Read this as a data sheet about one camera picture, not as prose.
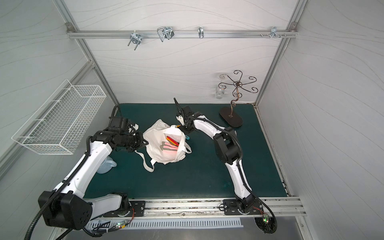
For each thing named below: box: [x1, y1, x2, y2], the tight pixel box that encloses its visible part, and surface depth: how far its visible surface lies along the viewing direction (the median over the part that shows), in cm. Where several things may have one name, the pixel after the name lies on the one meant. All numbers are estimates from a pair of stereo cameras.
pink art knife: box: [160, 145, 179, 151], surface depth 92 cm
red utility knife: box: [166, 135, 180, 147], surface depth 100 cm
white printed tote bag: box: [135, 119, 192, 173], surface depth 84 cm
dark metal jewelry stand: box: [218, 70, 259, 128], surface depth 94 cm
